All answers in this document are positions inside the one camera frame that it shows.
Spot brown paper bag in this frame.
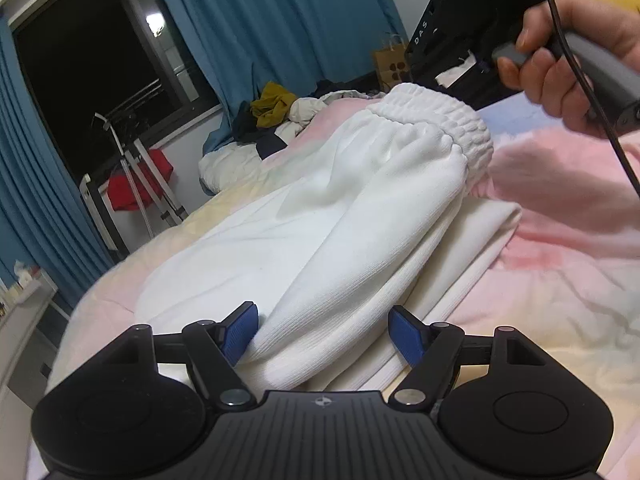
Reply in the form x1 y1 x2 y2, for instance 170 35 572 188
372 34 411 92

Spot red cloth on rack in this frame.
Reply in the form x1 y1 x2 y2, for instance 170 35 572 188
106 150 174 211

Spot white sweatpants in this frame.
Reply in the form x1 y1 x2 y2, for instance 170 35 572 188
134 84 521 392

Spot dark window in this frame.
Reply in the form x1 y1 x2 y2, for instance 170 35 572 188
14 0 219 181

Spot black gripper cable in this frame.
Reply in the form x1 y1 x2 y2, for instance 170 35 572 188
516 0 640 196

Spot person's right hand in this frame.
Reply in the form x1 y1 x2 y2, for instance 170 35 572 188
497 0 639 138

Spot white tripod stand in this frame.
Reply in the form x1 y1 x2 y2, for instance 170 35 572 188
93 113 188 240

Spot white crumpled clothes pile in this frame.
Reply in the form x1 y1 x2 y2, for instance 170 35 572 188
288 89 386 126

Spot black garment on bed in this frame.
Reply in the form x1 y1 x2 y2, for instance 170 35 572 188
231 101 288 159

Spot blue curtain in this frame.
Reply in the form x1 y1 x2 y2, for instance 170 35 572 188
1 0 405 306

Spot mustard yellow garment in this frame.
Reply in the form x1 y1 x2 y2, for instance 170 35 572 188
250 81 297 129

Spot white side shelf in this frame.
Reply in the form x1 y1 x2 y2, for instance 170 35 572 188
1 269 70 479

